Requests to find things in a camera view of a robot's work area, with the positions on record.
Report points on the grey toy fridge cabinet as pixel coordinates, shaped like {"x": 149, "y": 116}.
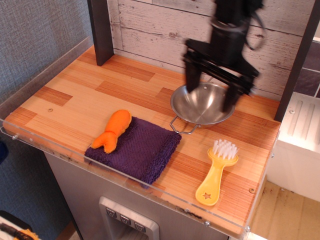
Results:
{"x": 83, "y": 183}

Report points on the clear acrylic edge guard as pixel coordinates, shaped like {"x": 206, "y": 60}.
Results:
{"x": 176, "y": 187}

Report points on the yellow scrub brush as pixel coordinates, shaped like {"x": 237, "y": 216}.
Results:
{"x": 223, "y": 154}

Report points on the orange plush fish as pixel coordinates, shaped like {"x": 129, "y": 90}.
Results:
{"x": 116, "y": 126}

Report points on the dark right shelf post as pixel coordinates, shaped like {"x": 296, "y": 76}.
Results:
{"x": 302, "y": 53}

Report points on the white toy sink unit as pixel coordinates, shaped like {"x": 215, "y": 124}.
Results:
{"x": 295, "y": 160}

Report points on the purple knitted cloth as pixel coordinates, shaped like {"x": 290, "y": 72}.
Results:
{"x": 142, "y": 151}

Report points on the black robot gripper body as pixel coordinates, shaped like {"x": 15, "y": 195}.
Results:
{"x": 222, "y": 57}

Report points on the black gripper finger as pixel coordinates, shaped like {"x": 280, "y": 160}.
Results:
{"x": 192, "y": 75}
{"x": 234, "y": 91}

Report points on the orange plush toy on floor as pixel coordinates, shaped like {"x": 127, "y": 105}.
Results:
{"x": 25, "y": 234}

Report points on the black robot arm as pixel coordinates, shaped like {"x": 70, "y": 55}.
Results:
{"x": 235, "y": 11}

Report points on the silver dispenser panel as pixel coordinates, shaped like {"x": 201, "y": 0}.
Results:
{"x": 122, "y": 222}

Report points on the small stainless steel wok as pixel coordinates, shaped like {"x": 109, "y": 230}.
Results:
{"x": 202, "y": 107}

